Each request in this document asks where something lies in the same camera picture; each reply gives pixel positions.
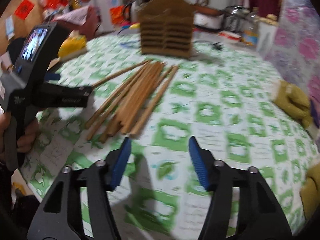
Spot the single wooden chopstick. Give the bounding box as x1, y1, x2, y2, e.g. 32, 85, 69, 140
91, 60, 151, 90

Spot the wooden chopstick bundle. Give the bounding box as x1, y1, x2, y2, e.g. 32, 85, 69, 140
85, 60, 178, 143

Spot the person's left hand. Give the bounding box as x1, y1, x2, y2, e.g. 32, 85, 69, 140
0, 112, 40, 160

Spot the yellow tissue pack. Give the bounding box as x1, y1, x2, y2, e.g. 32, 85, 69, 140
57, 35, 87, 62

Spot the red gift bag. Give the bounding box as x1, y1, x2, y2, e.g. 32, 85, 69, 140
109, 5, 124, 25

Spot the green patterned tablecloth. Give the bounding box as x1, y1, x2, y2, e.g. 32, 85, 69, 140
21, 35, 319, 239

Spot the wooden utensil holder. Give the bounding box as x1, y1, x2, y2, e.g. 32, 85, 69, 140
137, 0, 194, 59

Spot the black electric pressure cooker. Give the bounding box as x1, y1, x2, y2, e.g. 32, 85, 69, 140
222, 5, 249, 33

